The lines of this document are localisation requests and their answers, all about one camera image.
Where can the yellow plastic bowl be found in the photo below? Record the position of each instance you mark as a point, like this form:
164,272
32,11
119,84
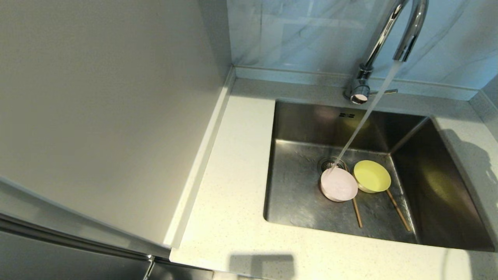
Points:
372,176

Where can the pink plastic bowl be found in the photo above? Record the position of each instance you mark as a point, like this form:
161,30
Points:
338,186

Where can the chrome door trim strip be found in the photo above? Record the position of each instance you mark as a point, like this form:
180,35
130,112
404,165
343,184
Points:
78,238

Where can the wooden chopstick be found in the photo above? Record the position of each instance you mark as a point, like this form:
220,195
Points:
400,214
358,214

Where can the grey tall cabinet door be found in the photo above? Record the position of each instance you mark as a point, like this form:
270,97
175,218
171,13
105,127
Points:
46,262

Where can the stainless steel sink basin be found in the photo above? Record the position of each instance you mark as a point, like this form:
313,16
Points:
295,202

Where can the running water stream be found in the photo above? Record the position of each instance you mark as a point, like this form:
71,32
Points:
364,118

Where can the chrome gooseneck faucet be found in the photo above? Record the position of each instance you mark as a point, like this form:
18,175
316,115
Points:
375,50

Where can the beige tall cabinet side panel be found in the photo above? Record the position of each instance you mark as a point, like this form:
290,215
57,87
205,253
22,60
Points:
97,97

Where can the grey base cabinet front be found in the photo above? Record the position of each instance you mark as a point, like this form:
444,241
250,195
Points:
179,273

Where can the round metal drain strainer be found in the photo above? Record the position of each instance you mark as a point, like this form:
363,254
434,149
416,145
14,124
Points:
326,162

